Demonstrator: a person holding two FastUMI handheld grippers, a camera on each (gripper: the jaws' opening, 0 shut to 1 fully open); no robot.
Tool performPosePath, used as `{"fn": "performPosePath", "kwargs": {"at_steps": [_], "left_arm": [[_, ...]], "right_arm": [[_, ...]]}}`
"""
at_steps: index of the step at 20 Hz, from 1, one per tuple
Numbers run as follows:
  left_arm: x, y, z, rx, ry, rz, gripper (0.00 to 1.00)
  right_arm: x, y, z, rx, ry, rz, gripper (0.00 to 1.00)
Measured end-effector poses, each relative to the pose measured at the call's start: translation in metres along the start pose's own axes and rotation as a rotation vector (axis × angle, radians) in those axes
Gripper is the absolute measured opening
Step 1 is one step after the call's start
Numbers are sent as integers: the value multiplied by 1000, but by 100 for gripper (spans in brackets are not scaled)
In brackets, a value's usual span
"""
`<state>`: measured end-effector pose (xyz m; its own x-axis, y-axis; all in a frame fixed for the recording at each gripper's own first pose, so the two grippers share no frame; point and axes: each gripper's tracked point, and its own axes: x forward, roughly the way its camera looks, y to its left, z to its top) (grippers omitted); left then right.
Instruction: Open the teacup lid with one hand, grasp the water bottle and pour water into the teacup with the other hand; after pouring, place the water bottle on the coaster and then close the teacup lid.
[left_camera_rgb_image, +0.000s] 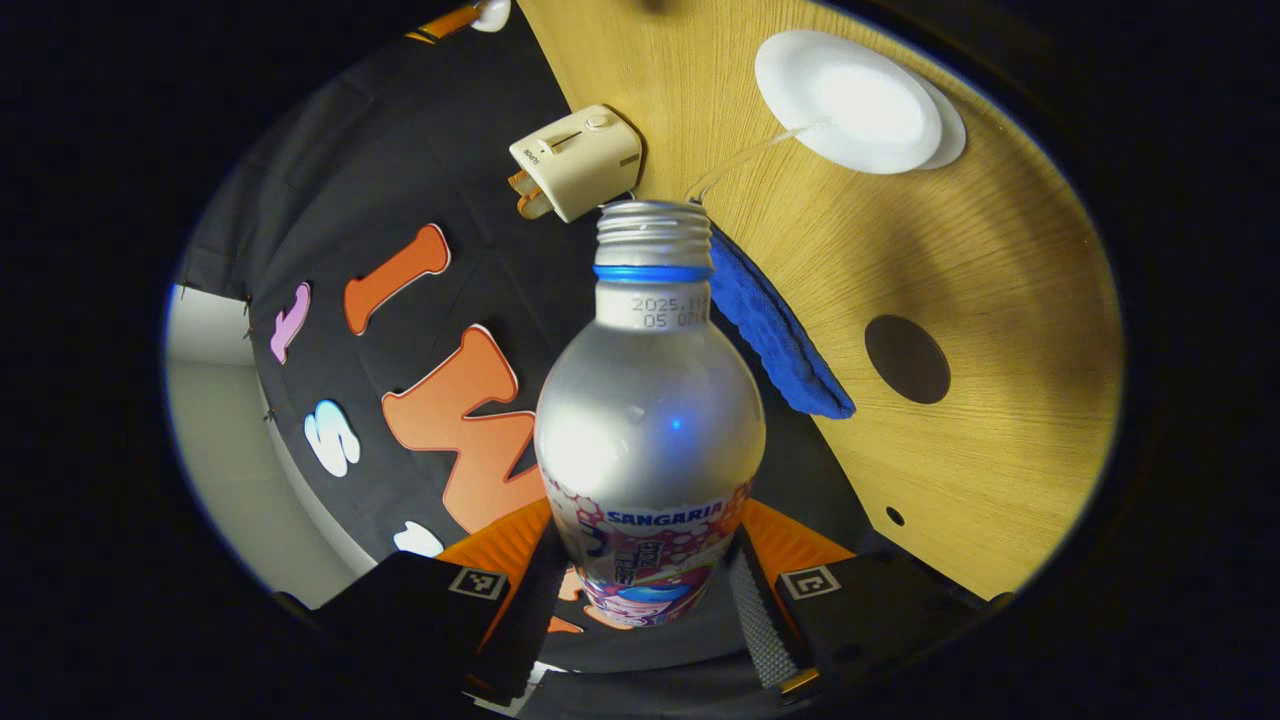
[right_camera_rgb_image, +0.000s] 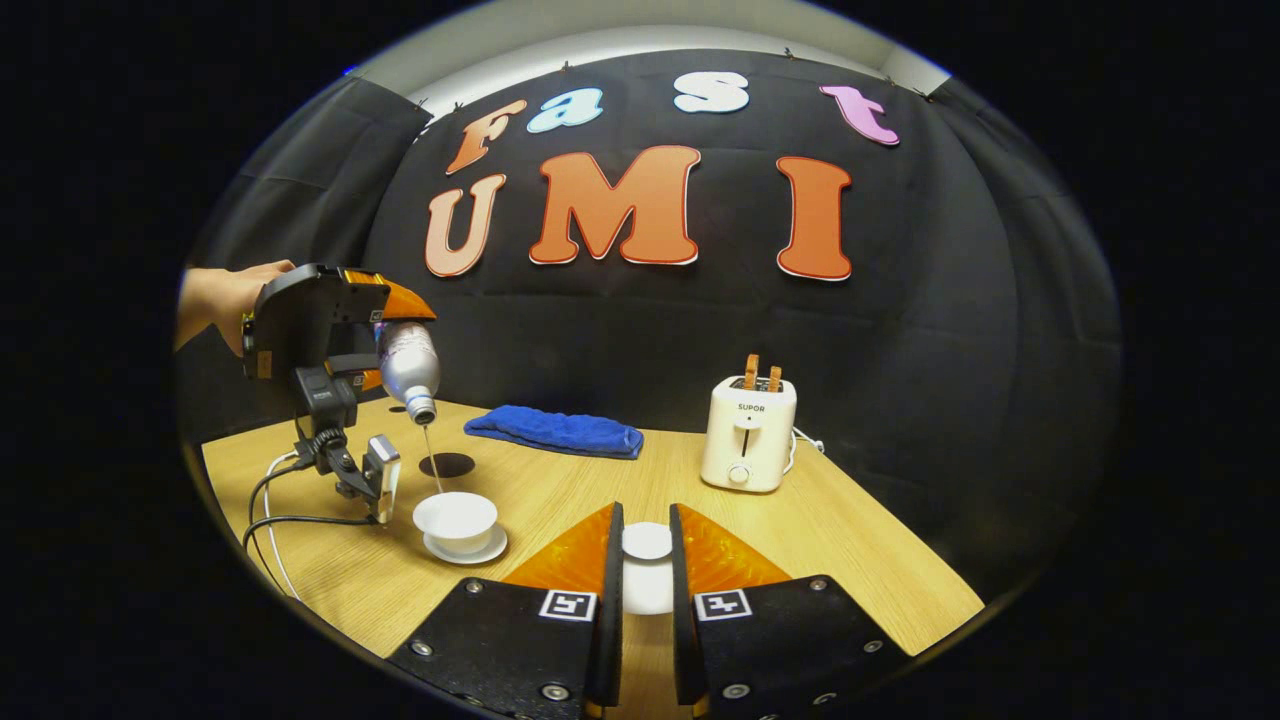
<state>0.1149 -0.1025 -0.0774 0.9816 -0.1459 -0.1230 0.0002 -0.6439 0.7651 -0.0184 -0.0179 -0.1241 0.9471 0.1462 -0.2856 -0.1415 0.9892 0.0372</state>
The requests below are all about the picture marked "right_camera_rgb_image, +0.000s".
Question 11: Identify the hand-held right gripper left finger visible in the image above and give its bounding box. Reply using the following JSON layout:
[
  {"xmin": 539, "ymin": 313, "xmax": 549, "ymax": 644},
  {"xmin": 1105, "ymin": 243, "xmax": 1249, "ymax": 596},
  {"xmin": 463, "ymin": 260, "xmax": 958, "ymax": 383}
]
[{"xmin": 388, "ymin": 501, "xmax": 626, "ymax": 720}]

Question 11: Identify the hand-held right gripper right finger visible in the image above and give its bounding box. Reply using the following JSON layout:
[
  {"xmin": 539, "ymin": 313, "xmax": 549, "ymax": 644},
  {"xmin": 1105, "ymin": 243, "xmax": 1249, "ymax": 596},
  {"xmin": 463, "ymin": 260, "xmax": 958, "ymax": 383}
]
[{"xmin": 670, "ymin": 502, "xmax": 913, "ymax": 720}]

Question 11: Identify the silver water bottle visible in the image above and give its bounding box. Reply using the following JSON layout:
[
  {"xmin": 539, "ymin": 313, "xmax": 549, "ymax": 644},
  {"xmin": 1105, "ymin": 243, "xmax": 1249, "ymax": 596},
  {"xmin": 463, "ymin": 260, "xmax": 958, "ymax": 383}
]
[{"xmin": 375, "ymin": 320, "xmax": 442, "ymax": 426}]

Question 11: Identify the white teacup lid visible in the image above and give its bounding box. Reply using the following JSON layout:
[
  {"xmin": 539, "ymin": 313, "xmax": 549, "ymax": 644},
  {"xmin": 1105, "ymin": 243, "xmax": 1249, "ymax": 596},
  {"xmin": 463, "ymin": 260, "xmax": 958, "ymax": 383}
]
[{"xmin": 622, "ymin": 521, "xmax": 677, "ymax": 616}]

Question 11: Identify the white teacup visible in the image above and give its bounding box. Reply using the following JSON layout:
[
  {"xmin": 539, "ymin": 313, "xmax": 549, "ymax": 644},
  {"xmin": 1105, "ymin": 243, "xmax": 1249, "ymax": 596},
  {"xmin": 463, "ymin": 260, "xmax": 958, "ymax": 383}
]
[{"xmin": 412, "ymin": 491, "xmax": 499, "ymax": 556}]

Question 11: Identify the white saucer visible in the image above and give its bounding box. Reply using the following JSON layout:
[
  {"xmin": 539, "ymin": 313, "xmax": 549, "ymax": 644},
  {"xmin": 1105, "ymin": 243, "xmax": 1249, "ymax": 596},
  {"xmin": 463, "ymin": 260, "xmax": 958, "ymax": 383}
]
[{"xmin": 423, "ymin": 525, "xmax": 509, "ymax": 566}]

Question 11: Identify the white toaster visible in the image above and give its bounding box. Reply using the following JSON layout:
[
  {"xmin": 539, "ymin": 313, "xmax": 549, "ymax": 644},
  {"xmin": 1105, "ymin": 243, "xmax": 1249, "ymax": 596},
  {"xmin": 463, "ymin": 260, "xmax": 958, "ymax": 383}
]
[{"xmin": 700, "ymin": 375, "xmax": 799, "ymax": 494}]

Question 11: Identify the blue towel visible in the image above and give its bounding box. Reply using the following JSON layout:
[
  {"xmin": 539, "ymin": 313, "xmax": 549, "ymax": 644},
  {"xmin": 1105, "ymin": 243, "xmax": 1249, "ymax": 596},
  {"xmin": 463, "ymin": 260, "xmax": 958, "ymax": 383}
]
[{"xmin": 463, "ymin": 404, "xmax": 646, "ymax": 461}]

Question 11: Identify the black backdrop cloth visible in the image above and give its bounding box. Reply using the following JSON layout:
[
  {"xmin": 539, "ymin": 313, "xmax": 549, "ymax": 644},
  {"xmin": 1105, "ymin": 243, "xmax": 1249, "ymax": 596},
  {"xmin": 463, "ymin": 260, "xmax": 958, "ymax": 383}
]
[{"xmin": 180, "ymin": 48, "xmax": 1123, "ymax": 591}]

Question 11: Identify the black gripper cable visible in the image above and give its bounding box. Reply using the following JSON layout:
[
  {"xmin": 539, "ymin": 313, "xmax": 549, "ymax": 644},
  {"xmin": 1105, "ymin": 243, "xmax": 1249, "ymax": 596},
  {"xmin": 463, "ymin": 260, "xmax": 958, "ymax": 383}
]
[{"xmin": 243, "ymin": 460, "xmax": 381, "ymax": 551}]

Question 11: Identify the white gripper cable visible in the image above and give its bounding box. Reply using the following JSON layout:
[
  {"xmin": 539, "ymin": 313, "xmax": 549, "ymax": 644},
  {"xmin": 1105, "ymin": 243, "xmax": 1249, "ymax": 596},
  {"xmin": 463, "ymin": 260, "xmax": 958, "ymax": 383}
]
[{"xmin": 262, "ymin": 450, "xmax": 306, "ymax": 601}]

